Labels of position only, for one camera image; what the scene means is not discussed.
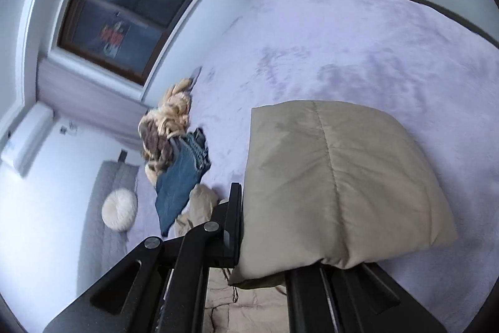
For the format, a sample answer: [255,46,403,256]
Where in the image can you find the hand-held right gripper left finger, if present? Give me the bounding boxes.
[43,183,243,333]

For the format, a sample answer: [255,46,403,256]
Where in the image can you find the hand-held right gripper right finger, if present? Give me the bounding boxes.
[286,262,449,333]

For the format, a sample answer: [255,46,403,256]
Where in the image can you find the beige puffer jacket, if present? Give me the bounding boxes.
[173,100,458,333]

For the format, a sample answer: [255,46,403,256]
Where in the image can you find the blue jeans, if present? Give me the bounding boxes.
[155,128,212,237]

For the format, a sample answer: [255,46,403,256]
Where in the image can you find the round white cushion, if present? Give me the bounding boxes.
[102,189,138,232]

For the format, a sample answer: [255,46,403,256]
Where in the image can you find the brown cream striped fuzzy garment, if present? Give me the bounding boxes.
[138,77,196,185]

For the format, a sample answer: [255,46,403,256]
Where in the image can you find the grey padded headboard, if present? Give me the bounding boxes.
[76,160,140,296]

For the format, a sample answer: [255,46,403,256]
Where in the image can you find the lavender curtain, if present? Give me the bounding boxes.
[38,59,157,152]

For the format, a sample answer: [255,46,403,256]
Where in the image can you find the lavender plush blanket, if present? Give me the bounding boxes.
[125,0,499,333]

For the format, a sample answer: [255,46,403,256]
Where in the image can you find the white air conditioner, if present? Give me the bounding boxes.
[0,104,54,178]

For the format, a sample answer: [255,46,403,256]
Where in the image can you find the dark framed window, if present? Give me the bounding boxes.
[47,0,218,87]

